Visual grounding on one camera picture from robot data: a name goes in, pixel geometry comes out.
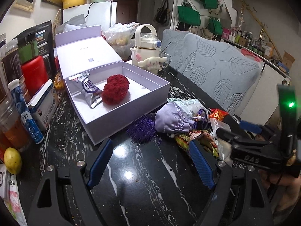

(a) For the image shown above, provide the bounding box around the translucent plastic bag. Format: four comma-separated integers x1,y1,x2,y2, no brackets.
209,117,234,163

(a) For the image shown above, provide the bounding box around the red gold snack packet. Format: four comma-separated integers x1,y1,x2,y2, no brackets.
209,108,229,121

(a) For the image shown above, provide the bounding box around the brown green snack packet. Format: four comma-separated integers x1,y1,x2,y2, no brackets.
174,130,219,158

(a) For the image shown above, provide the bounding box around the lilac satin pouch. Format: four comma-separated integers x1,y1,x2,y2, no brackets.
155,103,195,134

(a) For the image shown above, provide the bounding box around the person's right hand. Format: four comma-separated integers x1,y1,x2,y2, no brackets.
259,170,300,198

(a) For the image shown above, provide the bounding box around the grey leaf-pattern cushion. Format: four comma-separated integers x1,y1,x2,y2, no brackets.
177,34,262,115

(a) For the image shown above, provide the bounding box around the purple tassel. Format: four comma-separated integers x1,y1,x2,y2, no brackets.
127,113,162,145

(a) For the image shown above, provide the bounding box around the cardboard box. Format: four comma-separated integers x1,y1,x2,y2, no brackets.
278,51,295,74

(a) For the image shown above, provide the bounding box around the purple white snack packet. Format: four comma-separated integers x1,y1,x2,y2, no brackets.
68,72,103,109

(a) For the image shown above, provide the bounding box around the yellow lemon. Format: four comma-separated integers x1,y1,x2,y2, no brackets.
4,147,22,175

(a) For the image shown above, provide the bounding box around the red fluffy pom-pom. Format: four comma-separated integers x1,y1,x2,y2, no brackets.
102,75,129,105

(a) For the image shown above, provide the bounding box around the blue white tablet tube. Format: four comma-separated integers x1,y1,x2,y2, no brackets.
8,79,44,144

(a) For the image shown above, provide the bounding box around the white blue medicine box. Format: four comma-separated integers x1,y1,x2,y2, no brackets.
27,79,59,131

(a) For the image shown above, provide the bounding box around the amber glass jar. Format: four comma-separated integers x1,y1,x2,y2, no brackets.
1,95,31,152

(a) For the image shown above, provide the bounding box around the clear glass mug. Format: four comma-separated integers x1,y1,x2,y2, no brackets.
160,52,171,68

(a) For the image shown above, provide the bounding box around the red plastic container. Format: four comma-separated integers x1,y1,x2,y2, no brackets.
21,56,49,97

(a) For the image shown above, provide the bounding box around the lilac open gift box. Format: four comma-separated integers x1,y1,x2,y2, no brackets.
55,26,170,145

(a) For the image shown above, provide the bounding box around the white Cinnamoroll kettle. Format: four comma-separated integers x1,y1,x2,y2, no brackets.
130,24,163,75

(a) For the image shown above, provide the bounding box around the green tote bag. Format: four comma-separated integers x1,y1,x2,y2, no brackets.
178,0,201,27

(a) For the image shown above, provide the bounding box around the clear bag of snacks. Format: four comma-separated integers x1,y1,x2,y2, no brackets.
104,22,139,61

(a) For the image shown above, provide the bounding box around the black printed pouch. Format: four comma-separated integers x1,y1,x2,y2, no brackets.
14,20,56,81

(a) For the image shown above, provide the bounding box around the white mini fridge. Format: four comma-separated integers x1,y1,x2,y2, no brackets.
63,1,117,31

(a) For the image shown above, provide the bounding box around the brown door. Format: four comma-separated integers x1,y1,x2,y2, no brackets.
114,0,139,24

